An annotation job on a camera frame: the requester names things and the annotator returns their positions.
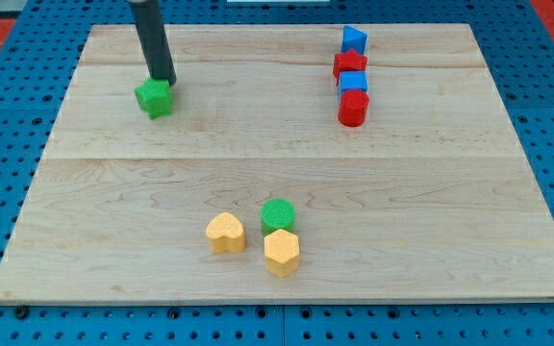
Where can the red star block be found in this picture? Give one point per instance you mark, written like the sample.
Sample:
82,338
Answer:
351,60

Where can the green star block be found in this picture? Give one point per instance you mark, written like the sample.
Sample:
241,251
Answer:
155,97

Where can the green cylinder block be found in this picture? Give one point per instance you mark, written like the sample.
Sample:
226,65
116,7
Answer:
277,214

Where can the light wooden board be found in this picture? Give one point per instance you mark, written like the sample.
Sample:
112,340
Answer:
430,201

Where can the yellow hexagon block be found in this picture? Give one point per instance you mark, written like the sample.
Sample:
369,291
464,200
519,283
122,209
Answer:
281,253

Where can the yellow heart block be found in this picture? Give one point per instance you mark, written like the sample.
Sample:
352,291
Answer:
225,233

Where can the red cylinder block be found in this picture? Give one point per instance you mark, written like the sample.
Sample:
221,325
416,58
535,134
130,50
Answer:
353,107

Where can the blue cube block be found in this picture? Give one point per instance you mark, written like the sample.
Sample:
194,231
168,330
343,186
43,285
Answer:
349,80

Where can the blue triangle block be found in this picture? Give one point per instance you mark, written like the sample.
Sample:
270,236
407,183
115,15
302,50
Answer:
353,39

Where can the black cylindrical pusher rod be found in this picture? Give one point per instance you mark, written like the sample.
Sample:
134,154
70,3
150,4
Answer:
153,40

